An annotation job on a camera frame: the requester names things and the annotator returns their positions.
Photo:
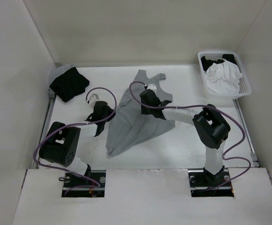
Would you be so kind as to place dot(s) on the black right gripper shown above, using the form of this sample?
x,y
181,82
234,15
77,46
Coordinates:
x,y
144,110

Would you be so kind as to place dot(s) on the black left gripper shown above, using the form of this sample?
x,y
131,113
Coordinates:
x,y
111,112

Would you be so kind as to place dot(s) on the grey tank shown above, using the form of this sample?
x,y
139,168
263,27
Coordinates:
x,y
129,127
61,69

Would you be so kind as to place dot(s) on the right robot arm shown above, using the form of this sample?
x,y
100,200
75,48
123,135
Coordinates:
x,y
211,128

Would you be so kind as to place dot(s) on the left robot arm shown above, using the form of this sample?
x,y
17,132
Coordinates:
x,y
58,149

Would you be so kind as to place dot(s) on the folded black tank top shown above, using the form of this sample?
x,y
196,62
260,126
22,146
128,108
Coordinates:
x,y
69,84

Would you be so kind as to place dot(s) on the folded grey tank top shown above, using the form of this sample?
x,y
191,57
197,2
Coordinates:
x,y
61,69

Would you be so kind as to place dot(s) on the white crumpled tank top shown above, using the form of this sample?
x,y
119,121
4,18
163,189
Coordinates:
x,y
224,78

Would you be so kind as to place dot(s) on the black garment in basket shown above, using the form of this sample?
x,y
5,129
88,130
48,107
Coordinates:
x,y
207,63

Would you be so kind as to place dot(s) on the white plastic laundry basket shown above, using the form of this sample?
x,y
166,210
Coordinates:
x,y
245,87

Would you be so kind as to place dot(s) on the white foam front board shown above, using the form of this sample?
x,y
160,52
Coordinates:
x,y
144,197

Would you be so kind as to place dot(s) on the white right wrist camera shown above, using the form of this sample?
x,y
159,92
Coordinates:
x,y
152,87

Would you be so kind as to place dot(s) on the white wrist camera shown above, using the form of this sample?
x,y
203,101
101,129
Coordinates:
x,y
152,87
93,99

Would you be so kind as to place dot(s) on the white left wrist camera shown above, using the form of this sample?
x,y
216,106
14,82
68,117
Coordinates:
x,y
93,99

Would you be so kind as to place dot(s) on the metal table edge rail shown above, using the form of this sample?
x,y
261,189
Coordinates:
x,y
47,118

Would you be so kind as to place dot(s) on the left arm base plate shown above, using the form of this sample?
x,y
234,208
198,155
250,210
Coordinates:
x,y
75,187

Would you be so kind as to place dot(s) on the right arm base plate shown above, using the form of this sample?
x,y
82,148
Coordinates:
x,y
204,184

